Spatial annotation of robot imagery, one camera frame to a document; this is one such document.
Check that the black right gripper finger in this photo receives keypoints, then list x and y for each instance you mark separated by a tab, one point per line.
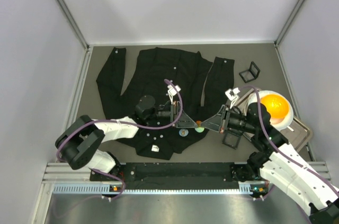
213	127
216	119

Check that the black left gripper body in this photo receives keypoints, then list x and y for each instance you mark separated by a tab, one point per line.
173	113

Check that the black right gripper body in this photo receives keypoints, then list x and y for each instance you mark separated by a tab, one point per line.
225	118

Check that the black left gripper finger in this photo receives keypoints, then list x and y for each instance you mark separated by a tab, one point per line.
186	124
184	118

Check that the iridescent round brooch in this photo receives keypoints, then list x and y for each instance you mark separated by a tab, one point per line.
199	129

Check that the black button-up shirt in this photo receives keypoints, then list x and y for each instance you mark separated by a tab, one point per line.
203	84

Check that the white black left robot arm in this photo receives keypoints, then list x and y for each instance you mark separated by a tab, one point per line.
79	144

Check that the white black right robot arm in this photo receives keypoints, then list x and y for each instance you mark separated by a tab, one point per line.
277	161

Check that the round portrait brooch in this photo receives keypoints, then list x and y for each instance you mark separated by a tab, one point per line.
183	132

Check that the black display box near tray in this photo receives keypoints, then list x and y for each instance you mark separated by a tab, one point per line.
231	139

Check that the yellow bowl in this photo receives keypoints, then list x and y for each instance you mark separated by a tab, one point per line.
276	105

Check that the white bowl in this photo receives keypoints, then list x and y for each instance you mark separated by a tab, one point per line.
279	124

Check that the open black display box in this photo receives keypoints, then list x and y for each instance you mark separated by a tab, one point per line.
250	74

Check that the stainless steel tray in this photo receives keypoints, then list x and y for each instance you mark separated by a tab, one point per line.
297	133

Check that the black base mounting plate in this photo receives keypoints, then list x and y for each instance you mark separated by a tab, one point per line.
188	176

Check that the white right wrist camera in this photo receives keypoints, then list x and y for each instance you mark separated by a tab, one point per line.
232	94

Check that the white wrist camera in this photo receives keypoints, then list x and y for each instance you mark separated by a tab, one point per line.
173	90
232	94

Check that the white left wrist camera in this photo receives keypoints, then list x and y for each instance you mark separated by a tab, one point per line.
173	90

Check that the aluminium frame rail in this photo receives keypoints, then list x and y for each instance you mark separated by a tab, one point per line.
85	181

